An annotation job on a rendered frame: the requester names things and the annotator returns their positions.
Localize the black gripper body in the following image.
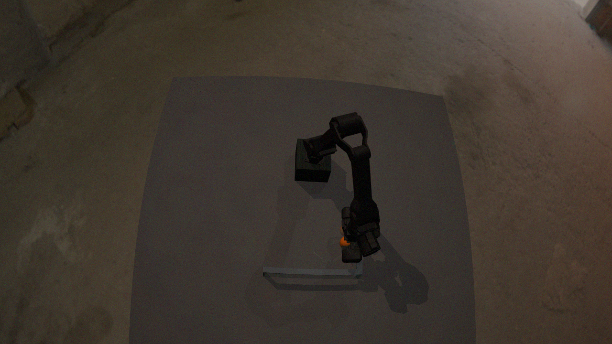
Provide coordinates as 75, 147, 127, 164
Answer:
341, 207, 362, 263

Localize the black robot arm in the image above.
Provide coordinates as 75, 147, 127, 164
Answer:
303, 112, 381, 257

